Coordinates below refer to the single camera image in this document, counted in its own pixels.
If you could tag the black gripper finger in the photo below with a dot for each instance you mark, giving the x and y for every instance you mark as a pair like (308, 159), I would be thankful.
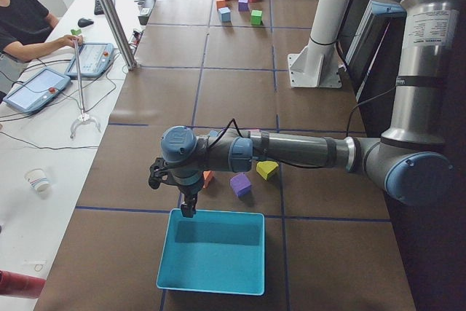
(185, 209)
(192, 210)

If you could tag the light blue foam block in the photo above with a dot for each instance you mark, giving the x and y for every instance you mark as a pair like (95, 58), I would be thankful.
(224, 14)

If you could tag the person's right hand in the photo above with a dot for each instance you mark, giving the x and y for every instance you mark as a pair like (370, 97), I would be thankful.
(70, 40)

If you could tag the orange foam block near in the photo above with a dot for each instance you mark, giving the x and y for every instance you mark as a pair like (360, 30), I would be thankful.
(208, 177)

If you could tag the orange foam block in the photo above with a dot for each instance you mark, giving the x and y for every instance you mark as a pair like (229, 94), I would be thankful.
(208, 177)
(220, 4)

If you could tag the purple foam block near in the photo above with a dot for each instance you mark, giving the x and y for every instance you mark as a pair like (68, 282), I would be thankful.
(240, 184)

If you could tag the purple foam block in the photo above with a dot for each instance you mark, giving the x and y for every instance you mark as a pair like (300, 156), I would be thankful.
(243, 5)
(240, 184)

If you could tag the teal plastic bin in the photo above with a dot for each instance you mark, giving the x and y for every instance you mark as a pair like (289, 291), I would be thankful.
(215, 251)

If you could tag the yellow foam block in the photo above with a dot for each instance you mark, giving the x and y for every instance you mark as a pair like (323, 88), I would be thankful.
(267, 169)

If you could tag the metal reacher grabber tool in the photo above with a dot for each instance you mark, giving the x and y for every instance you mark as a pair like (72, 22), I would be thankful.
(84, 118)

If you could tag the paper cup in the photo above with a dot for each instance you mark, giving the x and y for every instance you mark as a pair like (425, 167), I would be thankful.
(37, 179)

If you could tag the teach pendant far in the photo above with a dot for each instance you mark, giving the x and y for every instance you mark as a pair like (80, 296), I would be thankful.
(94, 59)

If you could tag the teach pendant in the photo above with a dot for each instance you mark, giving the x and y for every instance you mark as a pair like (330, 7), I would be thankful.
(94, 59)
(34, 94)

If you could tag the teach pendant near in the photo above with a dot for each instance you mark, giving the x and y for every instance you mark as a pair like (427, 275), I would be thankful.
(34, 94)

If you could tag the green foam block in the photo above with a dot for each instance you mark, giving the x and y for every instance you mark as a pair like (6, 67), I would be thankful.
(256, 17)

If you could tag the red bottle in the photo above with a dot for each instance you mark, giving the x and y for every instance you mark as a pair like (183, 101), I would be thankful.
(19, 285)

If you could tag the orange foam block far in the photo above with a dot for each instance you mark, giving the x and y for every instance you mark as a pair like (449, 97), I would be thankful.
(220, 4)

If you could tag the small green object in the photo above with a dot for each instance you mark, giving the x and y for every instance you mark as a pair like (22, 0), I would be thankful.
(76, 32)

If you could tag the purple foam block far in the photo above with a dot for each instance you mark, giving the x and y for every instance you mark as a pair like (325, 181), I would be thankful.
(243, 5)

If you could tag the black computer mouse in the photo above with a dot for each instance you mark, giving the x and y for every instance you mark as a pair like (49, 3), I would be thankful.
(84, 22)

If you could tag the seated person in black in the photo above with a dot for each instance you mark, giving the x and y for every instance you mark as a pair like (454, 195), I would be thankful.
(25, 27)

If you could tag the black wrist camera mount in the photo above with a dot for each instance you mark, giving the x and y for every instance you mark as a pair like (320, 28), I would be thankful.
(159, 174)

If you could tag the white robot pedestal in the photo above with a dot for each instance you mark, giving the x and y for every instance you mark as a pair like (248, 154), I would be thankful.
(316, 66)

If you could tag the aluminium frame post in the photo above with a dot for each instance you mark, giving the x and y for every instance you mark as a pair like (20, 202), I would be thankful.
(119, 34)

